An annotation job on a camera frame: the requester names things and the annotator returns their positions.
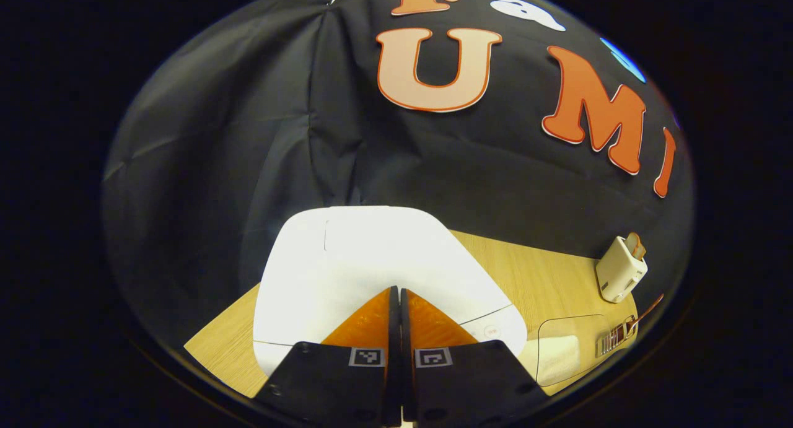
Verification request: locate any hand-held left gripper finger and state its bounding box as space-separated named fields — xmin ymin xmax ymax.
xmin=401 ymin=287 xmax=550 ymax=428
xmin=252 ymin=285 xmax=402 ymax=428

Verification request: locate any white rice cooker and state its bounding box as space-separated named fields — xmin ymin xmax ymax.
xmin=253 ymin=205 xmax=528 ymax=377

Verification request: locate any clear plastic rice container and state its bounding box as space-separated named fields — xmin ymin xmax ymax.
xmin=536 ymin=314 xmax=611 ymax=388

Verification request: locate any metal wire chopstick holder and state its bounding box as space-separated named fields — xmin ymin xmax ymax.
xmin=595 ymin=317 xmax=639 ymax=359

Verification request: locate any brown wooden spoon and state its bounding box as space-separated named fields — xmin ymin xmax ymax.
xmin=623 ymin=294 xmax=664 ymax=336

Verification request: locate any white toaster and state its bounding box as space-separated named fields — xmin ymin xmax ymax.
xmin=595 ymin=235 xmax=649 ymax=304

